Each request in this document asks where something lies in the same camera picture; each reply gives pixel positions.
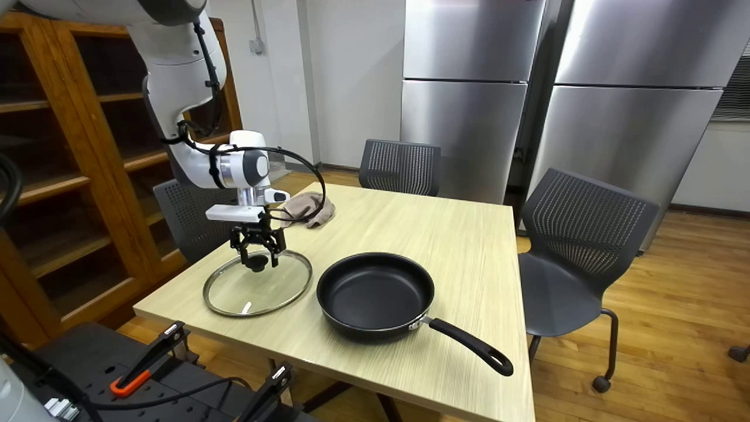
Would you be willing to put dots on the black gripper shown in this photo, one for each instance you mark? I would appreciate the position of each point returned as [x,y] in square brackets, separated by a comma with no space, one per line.
[258,226]

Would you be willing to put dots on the glass lid with black knob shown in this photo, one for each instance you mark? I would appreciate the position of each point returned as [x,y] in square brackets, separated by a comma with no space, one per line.
[249,294]

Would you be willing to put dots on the Franka robot arm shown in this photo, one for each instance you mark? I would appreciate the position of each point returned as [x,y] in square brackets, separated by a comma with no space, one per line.
[179,72]

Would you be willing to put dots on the black frying pan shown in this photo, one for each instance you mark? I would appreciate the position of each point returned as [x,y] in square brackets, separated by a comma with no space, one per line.
[376,300]

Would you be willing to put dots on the crumpled beige cloth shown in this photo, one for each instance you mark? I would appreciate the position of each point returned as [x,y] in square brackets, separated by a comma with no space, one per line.
[318,213]

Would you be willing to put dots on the grey mesh chair without wheels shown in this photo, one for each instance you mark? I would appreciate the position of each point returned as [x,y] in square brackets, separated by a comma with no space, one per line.
[189,226]

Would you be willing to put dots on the grey mesh chair low back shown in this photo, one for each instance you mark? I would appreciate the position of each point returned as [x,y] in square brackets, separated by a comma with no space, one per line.
[400,165]

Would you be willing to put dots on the black perforated robot cart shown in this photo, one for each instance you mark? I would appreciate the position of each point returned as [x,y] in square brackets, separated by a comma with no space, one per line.
[184,407]

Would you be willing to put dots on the wooden shelf cabinet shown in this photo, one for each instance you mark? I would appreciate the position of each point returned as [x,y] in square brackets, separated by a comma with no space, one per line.
[48,190]

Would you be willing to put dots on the narrow stainless steel refrigerator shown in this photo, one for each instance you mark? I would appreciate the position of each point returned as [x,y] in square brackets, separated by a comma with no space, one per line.
[465,118]

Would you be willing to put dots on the small white metal fitting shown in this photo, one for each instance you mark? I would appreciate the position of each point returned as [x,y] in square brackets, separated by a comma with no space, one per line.
[61,410]

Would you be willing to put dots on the grey rounded housing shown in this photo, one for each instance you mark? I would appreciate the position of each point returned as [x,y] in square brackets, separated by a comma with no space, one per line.
[20,399]

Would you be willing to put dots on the grey mesh chair with wheels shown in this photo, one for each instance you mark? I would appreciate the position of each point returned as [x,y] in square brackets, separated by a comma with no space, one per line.
[581,226]

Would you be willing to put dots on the wide stainless steel refrigerator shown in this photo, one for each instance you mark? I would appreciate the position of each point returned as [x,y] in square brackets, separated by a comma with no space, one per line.
[625,126]

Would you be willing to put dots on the white counter cabinet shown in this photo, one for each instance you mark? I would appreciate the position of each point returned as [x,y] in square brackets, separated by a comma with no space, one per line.
[715,167]

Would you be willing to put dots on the black chair caster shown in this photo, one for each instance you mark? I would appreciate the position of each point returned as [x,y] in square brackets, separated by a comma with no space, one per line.
[738,353]

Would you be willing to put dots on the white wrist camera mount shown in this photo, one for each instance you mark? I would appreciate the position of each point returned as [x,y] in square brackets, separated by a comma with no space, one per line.
[230,214]

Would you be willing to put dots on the white wall outlet box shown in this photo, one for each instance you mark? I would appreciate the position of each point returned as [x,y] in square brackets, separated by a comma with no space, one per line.
[257,46]

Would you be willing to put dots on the dark table leg frame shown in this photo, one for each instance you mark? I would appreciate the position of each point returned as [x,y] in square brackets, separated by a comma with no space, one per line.
[387,410]

